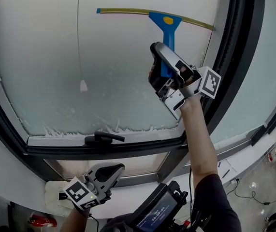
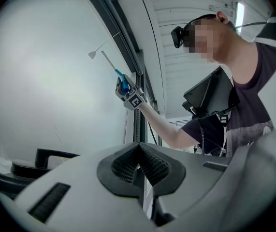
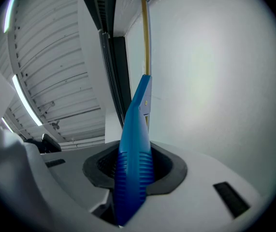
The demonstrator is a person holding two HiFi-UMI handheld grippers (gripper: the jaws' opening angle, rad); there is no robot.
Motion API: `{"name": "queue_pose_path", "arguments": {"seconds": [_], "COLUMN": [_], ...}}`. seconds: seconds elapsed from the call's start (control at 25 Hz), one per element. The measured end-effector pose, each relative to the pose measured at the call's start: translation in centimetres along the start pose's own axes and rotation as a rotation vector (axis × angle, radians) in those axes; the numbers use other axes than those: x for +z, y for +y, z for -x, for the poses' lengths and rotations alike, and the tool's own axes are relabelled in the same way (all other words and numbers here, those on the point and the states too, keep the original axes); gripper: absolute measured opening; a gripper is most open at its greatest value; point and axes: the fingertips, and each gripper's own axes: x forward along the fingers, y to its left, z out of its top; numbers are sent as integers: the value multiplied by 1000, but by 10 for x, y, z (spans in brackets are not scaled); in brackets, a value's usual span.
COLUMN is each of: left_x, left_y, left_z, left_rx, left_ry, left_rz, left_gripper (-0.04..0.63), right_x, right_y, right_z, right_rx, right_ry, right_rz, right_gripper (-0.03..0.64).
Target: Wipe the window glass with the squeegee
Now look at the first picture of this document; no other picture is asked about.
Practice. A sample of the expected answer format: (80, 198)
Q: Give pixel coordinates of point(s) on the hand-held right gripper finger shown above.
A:
(168, 54)
(155, 77)

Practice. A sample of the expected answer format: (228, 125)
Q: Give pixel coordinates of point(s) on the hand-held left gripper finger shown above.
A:
(108, 171)

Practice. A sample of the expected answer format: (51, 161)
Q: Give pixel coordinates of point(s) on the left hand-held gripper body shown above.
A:
(79, 193)

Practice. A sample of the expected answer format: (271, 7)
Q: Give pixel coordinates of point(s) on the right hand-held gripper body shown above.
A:
(209, 82)

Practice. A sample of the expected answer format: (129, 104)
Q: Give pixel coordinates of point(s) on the blue squeegee with yellow blade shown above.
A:
(168, 36)

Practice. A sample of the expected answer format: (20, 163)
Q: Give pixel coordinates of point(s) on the frosted window glass pane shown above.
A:
(41, 64)

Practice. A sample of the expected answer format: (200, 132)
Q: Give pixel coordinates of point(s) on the person's right forearm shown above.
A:
(200, 139)

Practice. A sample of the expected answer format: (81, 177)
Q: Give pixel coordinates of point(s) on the person's left forearm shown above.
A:
(73, 222)

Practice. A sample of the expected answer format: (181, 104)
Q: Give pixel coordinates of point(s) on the small frosted window pane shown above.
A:
(128, 164)

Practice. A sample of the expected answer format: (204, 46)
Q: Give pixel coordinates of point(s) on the frosted side window pane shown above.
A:
(261, 81)

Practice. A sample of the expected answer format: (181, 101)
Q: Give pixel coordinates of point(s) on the person's right hand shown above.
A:
(189, 80)

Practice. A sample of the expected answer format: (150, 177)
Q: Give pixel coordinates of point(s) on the white cloth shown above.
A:
(54, 197)

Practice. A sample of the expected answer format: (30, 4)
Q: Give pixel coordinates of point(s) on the red fire extinguisher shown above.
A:
(42, 221)

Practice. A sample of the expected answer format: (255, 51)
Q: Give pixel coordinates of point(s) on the black chest-mounted screen device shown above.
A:
(157, 209)

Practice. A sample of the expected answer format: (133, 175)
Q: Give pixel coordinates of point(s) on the white paper sheet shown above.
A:
(229, 167)

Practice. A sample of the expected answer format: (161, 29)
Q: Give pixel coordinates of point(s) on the black pen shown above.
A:
(225, 173)

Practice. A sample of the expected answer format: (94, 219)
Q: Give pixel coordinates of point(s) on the clear plastic bottle red label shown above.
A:
(274, 153)

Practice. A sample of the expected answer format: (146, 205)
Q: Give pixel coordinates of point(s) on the person's black sleeve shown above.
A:
(215, 207)

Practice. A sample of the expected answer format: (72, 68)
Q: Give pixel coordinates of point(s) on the dark window frame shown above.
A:
(236, 57)

